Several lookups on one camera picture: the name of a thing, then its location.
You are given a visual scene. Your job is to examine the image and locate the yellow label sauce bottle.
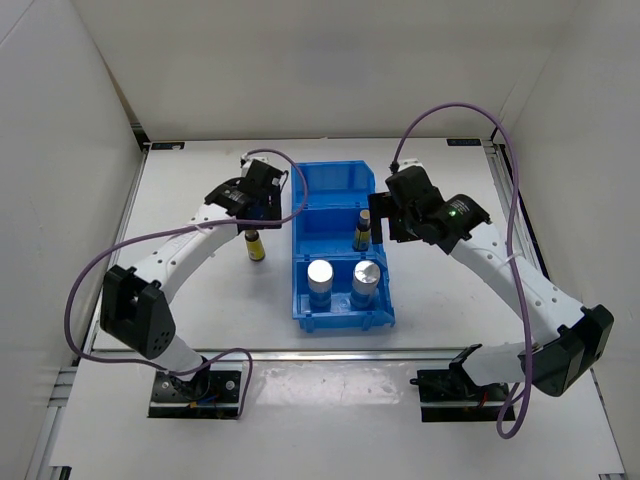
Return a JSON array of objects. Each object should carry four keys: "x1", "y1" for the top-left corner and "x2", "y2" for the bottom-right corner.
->
[
  {"x1": 244, "y1": 230, "x2": 266, "y2": 262},
  {"x1": 352, "y1": 209, "x2": 371, "y2": 252}
]

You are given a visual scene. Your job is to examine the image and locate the white bead shaker jar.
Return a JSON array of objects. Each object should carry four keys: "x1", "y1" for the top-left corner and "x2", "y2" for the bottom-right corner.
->
[
  {"x1": 351, "y1": 260, "x2": 381, "y2": 309},
  {"x1": 307, "y1": 259, "x2": 334, "y2": 308}
]

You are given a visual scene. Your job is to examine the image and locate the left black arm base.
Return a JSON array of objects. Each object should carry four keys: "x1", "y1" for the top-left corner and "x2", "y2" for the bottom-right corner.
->
[{"x1": 147, "y1": 361, "x2": 253, "y2": 420}]

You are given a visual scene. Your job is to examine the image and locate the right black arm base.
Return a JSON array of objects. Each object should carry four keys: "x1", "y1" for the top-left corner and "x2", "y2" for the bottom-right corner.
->
[{"x1": 409, "y1": 370, "x2": 509, "y2": 423}]

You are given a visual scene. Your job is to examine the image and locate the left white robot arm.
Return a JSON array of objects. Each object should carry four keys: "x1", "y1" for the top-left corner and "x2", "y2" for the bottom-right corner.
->
[{"x1": 100, "y1": 158, "x2": 288, "y2": 401}]

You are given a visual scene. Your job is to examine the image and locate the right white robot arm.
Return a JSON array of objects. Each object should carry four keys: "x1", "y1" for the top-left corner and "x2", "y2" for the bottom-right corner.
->
[{"x1": 368, "y1": 159, "x2": 614, "y2": 400}]

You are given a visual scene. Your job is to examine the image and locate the blue three-compartment plastic bin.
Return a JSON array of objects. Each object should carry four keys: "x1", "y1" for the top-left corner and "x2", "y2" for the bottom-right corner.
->
[{"x1": 291, "y1": 161, "x2": 395, "y2": 333}]

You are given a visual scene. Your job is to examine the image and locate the right blue corner label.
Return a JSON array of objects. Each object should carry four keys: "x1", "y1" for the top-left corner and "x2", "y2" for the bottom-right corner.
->
[{"x1": 446, "y1": 138, "x2": 482, "y2": 147}]

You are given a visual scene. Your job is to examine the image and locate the blue corner label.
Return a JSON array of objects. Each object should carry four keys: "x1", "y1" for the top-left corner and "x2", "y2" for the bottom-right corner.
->
[
  {"x1": 446, "y1": 138, "x2": 482, "y2": 147},
  {"x1": 150, "y1": 142, "x2": 185, "y2": 151}
]

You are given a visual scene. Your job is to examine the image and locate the left blue corner label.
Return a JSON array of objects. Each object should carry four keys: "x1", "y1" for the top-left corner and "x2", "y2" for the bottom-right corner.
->
[{"x1": 150, "y1": 142, "x2": 185, "y2": 151}]

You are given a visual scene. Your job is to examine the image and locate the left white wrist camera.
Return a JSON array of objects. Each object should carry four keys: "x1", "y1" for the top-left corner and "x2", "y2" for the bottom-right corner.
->
[{"x1": 240, "y1": 155, "x2": 255, "y2": 171}]

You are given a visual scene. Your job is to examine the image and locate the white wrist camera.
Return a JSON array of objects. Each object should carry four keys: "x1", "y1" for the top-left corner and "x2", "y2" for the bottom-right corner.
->
[
  {"x1": 240, "y1": 155, "x2": 255, "y2": 171},
  {"x1": 398, "y1": 158, "x2": 424, "y2": 173}
]

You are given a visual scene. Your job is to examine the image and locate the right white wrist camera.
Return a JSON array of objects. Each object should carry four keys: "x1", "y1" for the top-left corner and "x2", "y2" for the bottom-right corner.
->
[{"x1": 398, "y1": 158, "x2": 424, "y2": 173}]

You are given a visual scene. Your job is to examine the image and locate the right aluminium rail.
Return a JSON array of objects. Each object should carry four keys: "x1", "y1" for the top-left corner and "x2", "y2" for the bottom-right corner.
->
[{"x1": 482, "y1": 140, "x2": 551, "y2": 280}]

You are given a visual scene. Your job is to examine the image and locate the aluminium rail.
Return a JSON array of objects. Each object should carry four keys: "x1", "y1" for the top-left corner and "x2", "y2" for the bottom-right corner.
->
[
  {"x1": 62, "y1": 142, "x2": 151, "y2": 365},
  {"x1": 482, "y1": 140, "x2": 551, "y2": 280},
  {"x1": 199, "y1": 348, "x2": 471, "y2": 363}
]

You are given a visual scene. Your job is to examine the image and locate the front aluminium rail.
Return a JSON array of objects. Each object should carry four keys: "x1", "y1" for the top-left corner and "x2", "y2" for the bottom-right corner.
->
[{"x1": 199, "y1": 348, "x2": 471, "y2": 363}]

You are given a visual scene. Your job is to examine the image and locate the left aluminium rail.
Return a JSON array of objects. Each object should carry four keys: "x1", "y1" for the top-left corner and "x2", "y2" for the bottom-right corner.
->
[{"x1": 62, "y1": 142, "x2": 151, "y2": 365}]

